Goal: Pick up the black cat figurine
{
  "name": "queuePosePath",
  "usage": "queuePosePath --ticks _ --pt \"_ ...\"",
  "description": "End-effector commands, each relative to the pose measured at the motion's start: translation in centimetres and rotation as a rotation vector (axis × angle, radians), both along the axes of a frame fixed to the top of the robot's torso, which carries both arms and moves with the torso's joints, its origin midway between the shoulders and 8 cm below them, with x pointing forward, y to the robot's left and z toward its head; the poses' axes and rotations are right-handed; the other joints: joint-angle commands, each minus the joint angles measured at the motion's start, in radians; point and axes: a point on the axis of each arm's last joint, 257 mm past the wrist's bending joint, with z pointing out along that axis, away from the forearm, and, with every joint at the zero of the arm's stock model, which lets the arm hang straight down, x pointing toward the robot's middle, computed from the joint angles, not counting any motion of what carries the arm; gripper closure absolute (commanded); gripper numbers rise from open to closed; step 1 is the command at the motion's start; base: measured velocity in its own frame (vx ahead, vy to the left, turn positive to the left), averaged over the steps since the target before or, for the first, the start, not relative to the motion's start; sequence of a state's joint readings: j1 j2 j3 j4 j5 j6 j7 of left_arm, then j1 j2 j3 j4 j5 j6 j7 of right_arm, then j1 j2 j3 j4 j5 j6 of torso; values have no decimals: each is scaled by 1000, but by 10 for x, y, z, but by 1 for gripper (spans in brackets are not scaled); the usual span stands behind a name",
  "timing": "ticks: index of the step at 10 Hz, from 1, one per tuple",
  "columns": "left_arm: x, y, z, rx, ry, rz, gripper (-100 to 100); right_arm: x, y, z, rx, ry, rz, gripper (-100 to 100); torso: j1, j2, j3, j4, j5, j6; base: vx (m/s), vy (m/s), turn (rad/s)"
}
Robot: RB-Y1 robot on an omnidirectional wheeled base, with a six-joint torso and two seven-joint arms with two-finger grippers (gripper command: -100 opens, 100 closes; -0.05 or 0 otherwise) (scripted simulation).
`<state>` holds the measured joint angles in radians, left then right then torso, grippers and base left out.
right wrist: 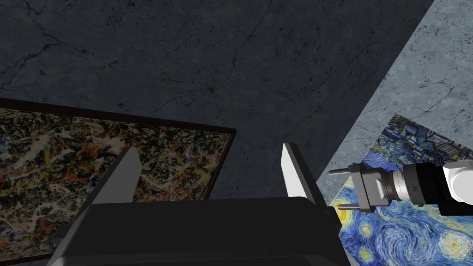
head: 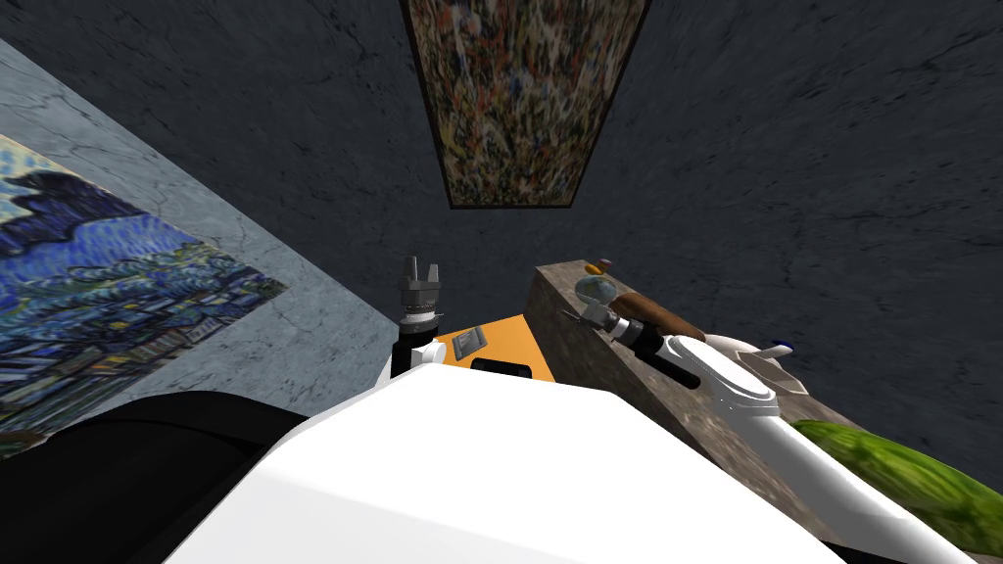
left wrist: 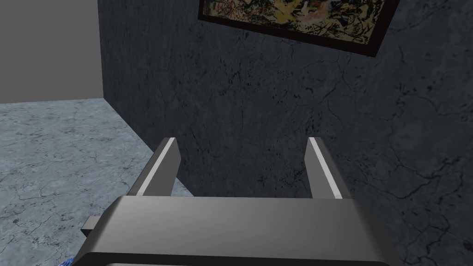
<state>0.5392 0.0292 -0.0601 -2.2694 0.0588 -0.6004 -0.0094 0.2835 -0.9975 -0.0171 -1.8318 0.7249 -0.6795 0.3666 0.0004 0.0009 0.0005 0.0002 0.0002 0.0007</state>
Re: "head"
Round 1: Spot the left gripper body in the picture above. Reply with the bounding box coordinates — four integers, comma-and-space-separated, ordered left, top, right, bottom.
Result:
399, 273, 443, 314

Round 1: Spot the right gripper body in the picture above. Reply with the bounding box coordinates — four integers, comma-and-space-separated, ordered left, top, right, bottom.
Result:
583, 301, 628, 340

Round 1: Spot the orange flat panel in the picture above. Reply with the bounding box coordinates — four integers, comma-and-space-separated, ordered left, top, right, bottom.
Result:
432, 312, 556, 384

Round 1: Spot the speckled multicolour painting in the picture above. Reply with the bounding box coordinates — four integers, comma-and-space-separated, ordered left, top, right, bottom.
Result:
399, 0, 653, 212

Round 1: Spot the blue night sky painting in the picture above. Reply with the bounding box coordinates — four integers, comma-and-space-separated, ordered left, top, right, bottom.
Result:
0, 134, 290, 459

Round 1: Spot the green watermelon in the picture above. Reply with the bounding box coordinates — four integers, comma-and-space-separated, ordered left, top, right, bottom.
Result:
789, 418, 1003, 559

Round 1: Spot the brown bread loaf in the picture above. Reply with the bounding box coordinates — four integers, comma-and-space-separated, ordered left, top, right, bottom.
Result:
609, 293, 708, 345

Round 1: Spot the small globe ball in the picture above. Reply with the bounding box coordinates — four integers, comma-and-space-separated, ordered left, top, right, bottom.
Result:
575, 273, 620, 308

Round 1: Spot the pale grey blue-handled scoop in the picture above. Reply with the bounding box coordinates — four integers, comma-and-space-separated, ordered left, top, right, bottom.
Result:
736, 341, 811, 398

